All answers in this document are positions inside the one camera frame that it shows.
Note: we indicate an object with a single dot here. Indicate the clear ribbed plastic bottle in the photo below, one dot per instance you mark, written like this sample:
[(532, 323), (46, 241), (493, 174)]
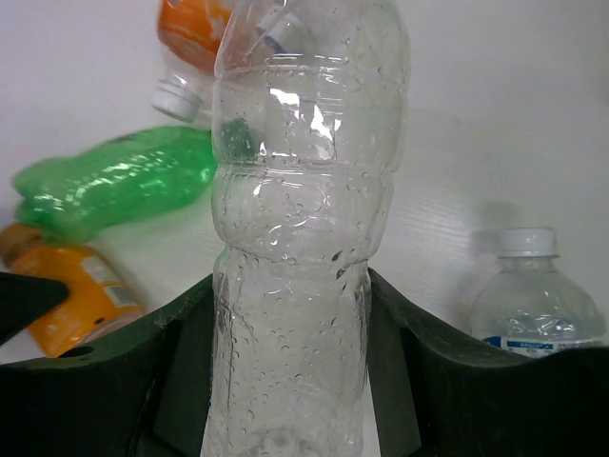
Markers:
[(309, 113)]

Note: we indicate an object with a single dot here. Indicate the small orange plastic bottle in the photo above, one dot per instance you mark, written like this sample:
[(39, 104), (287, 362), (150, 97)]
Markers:
[(98, 302)]

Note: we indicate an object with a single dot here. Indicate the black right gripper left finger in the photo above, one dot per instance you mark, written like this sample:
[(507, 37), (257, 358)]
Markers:
[(142, 390)]

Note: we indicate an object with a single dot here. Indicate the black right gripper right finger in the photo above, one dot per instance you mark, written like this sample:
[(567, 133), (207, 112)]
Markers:
[(437, 391)]

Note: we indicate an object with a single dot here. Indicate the blue white labelled bottle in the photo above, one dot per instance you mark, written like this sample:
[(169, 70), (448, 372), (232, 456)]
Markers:
[(530, 308)]

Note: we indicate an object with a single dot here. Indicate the green crushed plastic bottle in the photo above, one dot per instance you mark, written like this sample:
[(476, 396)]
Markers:
[(129, 178)]

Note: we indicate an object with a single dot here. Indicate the orange labelled tall bottle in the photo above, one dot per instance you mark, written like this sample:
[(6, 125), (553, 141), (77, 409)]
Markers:
[(190, 33)]

